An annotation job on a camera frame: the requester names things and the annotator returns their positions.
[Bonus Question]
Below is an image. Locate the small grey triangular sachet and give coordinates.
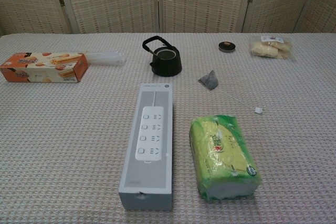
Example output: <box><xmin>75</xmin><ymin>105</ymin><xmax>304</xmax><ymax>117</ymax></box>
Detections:
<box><xmin>198</xmin><ymin>70</ymin><xmax>265</xmax><ymax>115</ymax></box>

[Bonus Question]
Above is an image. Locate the black cast iron teapot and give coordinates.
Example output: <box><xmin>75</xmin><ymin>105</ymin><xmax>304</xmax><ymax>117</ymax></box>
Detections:
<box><xmin>142</xmin><ymin>36</ymin><xmax>183</xmax><ymax>77</ymax></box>

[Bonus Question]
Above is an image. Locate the small black round lid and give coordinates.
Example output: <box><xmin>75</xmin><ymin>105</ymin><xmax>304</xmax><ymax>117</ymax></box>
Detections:
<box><xmin>218</xmin><ymin>40</ymin><xmax>236</xmax><ymax>52</ymax></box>

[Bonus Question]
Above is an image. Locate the bagged cookies packet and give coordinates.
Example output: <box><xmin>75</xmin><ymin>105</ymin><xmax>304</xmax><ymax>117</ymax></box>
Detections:
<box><xmin>248</xmin><ymin>35</ymin><xmax>293</xmax><ymax>60</ymax></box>

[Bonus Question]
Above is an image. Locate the grey power strip box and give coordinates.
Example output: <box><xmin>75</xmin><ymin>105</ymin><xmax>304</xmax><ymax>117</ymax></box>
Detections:
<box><xmin>118</xmin><ymin>82</ymin><xmax>174</xmax><ymax>211</ymax></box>

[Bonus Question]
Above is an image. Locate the clear plastic tube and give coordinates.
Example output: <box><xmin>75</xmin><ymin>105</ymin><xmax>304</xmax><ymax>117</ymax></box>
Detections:
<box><xmin>85</xmin><ymin>50</ymin><xmax>126</xmax><ymax>66</ymax></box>

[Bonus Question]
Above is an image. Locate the green tissue pack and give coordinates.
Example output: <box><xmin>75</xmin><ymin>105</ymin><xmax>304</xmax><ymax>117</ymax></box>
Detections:
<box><xmin>188</xmin><ymin>114</ymin><xmax>263</xmax><ymax>200</ymax></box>

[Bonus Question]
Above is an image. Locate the beige woven tablecloth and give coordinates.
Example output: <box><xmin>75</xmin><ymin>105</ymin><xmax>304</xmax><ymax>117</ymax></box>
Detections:
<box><xmin>0</xmin><ymin>33</ymin><xmax>336</xmax><ymax>224</ymax></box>

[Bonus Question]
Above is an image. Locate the orange egg roll biscuit box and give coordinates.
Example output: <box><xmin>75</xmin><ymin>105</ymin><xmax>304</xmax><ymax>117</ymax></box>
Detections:
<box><xmin>0</xmin><ymin>52</ymin><xmax>89</xmax><ymax>84</ymax></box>

